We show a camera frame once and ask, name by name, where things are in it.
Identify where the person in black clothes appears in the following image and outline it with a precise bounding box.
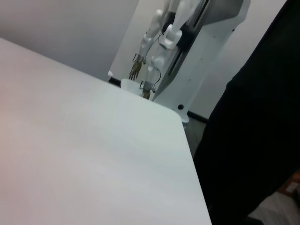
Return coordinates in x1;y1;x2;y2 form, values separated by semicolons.
193;0;300;225

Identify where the white humanoid robot on stand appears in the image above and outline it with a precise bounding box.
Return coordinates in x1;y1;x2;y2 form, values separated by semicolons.
127;0;250;124

